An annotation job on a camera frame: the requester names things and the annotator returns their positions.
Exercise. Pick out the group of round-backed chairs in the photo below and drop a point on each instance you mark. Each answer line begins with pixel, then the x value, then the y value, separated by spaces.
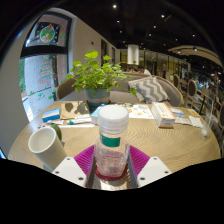
pixel 191 90

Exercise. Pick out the white printed leaflet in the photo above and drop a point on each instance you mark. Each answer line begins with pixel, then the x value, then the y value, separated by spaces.
pixel 140 111

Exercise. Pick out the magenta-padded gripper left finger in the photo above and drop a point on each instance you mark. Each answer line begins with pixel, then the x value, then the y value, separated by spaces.
pixel 70 171

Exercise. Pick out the clear drinking glass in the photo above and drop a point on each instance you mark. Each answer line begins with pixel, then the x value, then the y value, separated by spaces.
pixel 206 126

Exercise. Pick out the grey curved sofa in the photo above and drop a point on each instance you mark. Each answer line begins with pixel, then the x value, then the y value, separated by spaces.
pixel 175 95

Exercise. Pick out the window poster with round print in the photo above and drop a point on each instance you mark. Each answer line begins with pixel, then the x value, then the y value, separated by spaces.
pixel 46 34

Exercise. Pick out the clear plastic bottle white cap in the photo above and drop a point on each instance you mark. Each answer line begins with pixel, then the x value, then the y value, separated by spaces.
pixel 111 133

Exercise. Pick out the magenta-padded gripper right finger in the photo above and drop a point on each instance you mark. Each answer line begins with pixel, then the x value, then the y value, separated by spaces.
pixel 154 171

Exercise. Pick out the person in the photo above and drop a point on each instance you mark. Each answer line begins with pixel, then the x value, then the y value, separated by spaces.
pixel 144 70

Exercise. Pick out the beige armchair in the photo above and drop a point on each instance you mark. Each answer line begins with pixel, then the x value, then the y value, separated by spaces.
pixel 64 88

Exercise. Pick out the small blue white box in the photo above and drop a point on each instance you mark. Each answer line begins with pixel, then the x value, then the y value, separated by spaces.
pixel 51 115

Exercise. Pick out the group of ceiling lights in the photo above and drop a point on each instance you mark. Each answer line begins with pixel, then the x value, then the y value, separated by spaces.
pixel 114 6

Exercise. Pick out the white paper sheet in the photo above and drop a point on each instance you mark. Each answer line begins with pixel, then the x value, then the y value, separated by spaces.
pixel 195 121

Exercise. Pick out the white teal tube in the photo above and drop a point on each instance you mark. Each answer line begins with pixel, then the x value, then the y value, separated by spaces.
pixel 77 121

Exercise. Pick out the green potted plant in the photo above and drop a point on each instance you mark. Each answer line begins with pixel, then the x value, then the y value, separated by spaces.
pixel 95 73

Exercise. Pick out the white ceramic cup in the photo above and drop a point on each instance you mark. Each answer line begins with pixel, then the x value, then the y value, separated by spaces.
pixel 46 150

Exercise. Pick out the grey white chevron cushion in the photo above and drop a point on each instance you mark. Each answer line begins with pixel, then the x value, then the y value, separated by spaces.
pixel 150 90

